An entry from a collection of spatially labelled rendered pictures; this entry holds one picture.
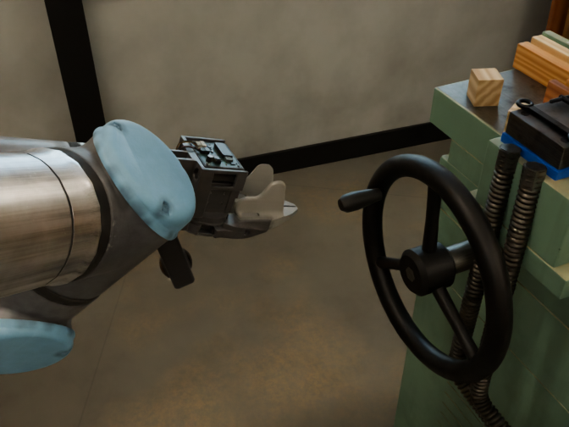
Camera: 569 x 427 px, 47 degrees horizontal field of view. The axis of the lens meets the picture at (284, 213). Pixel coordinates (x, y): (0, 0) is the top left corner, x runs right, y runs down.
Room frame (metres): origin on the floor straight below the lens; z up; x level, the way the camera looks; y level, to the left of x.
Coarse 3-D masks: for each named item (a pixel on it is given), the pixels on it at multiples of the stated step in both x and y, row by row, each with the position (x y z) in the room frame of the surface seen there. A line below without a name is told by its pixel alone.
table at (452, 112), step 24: (504, 72) 0.96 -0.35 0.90; (456, 96) 0.88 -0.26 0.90; (504, 96) 0.88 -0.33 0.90; (528, 96) 0.88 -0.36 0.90; (432, 120) 0.90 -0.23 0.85; (456, 120) 0.85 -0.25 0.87; (480, 120) 0.81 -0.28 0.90; (504, 120) 0.80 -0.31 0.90; (480, 144) 0.79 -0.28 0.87; (504, 240) 0.60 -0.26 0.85; (528, 264) 0.56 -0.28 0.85; (552, 288) 0.52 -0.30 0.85
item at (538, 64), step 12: (528, 48) 0.96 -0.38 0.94; (540, 48) 0.96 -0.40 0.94; (516, 60) 0.97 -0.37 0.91; (528, 60) 0.95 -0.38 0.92; (540, 60) 0.93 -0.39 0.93; (552, 60) 0.91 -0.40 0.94; (528, 72) 0.94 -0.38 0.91; (540, 72) 0.92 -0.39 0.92; (552, 72) 0.90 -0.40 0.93; (564, 72) 0.88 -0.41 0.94; (564, 84) 0.88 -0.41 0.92
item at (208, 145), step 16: (192, 144) 0.59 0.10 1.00; (208, 144) 0.60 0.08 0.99; (224, 144) 0.60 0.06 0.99; (192, 160) 0.55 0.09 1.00; (208, 160) 0.56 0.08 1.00; (224, 160) 0.57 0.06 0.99; (192, 176) 0.55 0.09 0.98; (208, 176) 0.54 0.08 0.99; (224, 176) 0.55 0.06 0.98; (240, 176) 0.55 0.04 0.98; (208, 192) 0.54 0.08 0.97; (224, 192) 0.56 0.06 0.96; (208, 208) 0.55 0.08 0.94; (224, 208) 0.55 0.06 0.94; (192, 224) 0.53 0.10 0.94; (208, 224) 0.53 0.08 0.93
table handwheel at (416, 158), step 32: (416, 160) 0.63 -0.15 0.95; (384, 192) 0.70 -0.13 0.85; (448, 192) 0.57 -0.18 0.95; (480, 224) 0.53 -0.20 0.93; (384, 256) 0.69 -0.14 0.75; (416, 256) 0.59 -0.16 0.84; (448, 256) 0.59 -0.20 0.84; (480, 256) 0.51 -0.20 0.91; (384, 288) 0.66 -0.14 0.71; (416, 288) 0.57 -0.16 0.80; (448, 320) 0.54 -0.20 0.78; (512, 320) 0.48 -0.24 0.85; (416, 352) 0.57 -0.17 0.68; (480, 352) 0.48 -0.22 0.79
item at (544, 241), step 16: (496, 144) 0.65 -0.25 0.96; (480, 176) 0.66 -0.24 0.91; (480, 192) 0.65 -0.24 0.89; (512, 192) 0.61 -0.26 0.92; (544, 192) 0.57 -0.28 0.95; (560, 192) 0.55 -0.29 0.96; (512, 208) 0.60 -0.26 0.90; (544, 208) 0.56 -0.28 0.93; (560, 208) 0.54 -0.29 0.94; (544, 224) 0.56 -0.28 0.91; (560, 224) 0.54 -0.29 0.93; (528, 240) 0.57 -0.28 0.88; (544, 240) 0.55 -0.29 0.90; (560, 240) 0.53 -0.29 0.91; (544, 256) 0.54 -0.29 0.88; (560, 256) 0.53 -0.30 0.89
